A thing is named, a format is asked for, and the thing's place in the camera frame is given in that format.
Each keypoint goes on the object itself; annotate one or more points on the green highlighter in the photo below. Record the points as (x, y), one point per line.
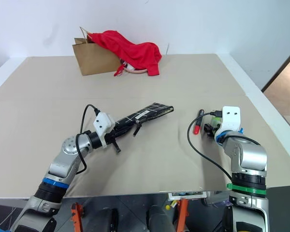
(216, 120)

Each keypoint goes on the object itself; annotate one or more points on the brown wooden door panel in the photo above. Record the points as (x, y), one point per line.
(281, 72)

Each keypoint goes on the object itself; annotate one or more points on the small yellow ball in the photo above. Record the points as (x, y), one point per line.
(168, 207)

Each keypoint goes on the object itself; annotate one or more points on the beige table cover sheet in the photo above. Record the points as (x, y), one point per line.
(135, 145)

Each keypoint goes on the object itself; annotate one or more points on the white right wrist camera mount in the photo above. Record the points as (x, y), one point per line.
(230, 119)

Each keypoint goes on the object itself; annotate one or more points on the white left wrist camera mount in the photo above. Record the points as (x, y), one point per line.
(102, 123)

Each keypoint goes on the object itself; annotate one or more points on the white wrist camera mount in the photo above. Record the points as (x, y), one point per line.
(102, 123)
(230, 119)

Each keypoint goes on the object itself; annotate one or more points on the pink white bowl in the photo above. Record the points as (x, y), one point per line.
(135, 70)

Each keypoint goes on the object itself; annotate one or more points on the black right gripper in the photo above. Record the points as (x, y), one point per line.
(213, 130)

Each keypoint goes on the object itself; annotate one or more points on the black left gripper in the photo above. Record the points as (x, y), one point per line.
(110, 138)

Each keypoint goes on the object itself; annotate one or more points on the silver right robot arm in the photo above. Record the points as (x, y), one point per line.
(247, 174)

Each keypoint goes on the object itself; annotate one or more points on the red cloth garment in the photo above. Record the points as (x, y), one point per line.
(131, 50)

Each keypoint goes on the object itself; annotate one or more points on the orange clamp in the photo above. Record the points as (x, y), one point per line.
(183, 212)
(77, 216)

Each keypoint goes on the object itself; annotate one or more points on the brown paper bag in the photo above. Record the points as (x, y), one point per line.
(96, 59)

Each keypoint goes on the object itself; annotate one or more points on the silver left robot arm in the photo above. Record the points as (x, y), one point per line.
(62, 166)

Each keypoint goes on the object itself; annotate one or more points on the white box under table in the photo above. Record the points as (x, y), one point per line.
(186, 193)

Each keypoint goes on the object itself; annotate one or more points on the red marker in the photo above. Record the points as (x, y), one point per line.
(198, 122)

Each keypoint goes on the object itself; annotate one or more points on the dark rounded shape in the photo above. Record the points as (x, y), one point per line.
(159, 219)

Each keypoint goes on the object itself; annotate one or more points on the black grid pencil pouch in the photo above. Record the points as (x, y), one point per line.
(145, 114)

